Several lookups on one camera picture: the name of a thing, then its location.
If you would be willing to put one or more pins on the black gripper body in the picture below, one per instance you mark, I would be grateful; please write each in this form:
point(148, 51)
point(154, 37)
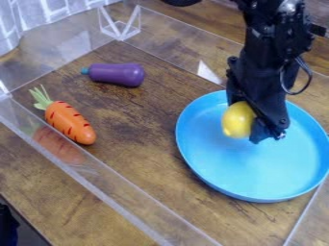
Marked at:
point(261, 83)

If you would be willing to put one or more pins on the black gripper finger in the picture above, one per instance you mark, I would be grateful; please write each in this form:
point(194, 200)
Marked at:
point(236, 95)
point(264, 129)

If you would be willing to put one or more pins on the yellow toy lemon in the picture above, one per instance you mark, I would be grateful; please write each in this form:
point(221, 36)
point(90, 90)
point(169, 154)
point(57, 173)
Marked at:
point(237, 119)

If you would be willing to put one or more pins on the orange toy carrot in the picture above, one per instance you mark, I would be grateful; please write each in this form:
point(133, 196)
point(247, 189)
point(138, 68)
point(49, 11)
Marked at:
point(63, 117)

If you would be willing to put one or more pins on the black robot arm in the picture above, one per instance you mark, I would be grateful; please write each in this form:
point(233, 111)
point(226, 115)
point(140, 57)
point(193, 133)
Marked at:
point(279, 34)

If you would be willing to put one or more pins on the blue round tray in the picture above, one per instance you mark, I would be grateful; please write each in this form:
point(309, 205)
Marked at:
point(267, 172)

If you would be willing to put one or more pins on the purple toy eggplant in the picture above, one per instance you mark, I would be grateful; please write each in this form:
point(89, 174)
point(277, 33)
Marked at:
point(125, 74)

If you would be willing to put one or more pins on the white curtain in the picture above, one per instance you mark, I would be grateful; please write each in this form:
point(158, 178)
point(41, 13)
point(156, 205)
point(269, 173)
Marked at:
point(22, 15)

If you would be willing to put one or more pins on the clear acrylic enclosure wall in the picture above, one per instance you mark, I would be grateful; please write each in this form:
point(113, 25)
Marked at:
point(125, 191)

